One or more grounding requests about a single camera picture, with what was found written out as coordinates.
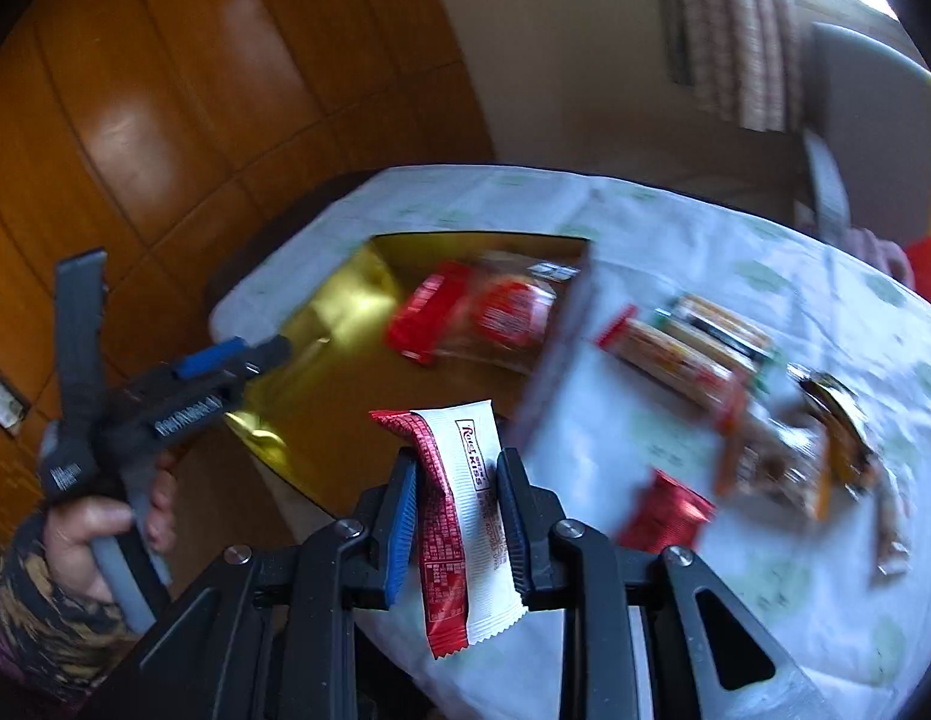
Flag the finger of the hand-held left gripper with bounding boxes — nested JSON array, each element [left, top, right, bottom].
[[236, 335, 296, 377], [172, 340, 248, 382]]

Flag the red plastic bag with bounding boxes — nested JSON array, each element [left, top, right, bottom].
[[904, 236, 931, 295]]

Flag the shiny red foil packet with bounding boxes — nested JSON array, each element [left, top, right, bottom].
[[617, 469, 717, 554]]

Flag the grey and yellow sofa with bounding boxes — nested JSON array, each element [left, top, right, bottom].
[[797, 21, 931, 242]]

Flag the person's left forearm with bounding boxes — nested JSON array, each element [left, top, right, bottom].
[[0, 514, 140, 702]]

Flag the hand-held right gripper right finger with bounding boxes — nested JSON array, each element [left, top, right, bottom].
[[495, 446, 834, 720]]

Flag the green-edged cracker packet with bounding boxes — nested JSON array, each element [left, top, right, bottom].
[[656, 294, 779, 395]]

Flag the gold cardboard box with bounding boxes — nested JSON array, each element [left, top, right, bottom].
[[224, 234, 594, 518]]

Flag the clear round pastry packet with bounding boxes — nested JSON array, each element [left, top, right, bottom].
[[451, 251, 581, 377]]

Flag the pink cloth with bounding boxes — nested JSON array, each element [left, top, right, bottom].
[[846, 227, 917, 287]]

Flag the small clear snack packet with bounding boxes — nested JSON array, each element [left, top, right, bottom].
[[872, 476, 914, 580]]

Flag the beige patterned curtain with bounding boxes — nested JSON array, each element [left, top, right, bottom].
[[649, 0, 806, 134]]

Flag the person's left hand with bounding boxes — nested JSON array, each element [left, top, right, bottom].
[[47, 457, 179, 605]]

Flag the gold and dark snack packet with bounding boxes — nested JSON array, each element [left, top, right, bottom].
[[786, 364, 881, 502]]

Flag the white green-patterned tablecloth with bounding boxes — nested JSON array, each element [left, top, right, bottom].
[[211, 165, 931, 720]]

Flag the red-ended cracker bar packet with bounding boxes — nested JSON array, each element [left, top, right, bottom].
[[596, 306, 747, 432]]

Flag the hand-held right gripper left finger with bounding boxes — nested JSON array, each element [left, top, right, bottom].
[[83, 446, 422, 720]]

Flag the wall socket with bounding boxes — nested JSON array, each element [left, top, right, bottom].
[[0, 381, 29, 430]]

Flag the brown and orange snack packet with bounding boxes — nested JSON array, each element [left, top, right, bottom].
[[716, 405, 833, 520]]

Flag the red and white snack packet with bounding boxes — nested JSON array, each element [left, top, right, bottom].
[[370, 399, 527, 659]]

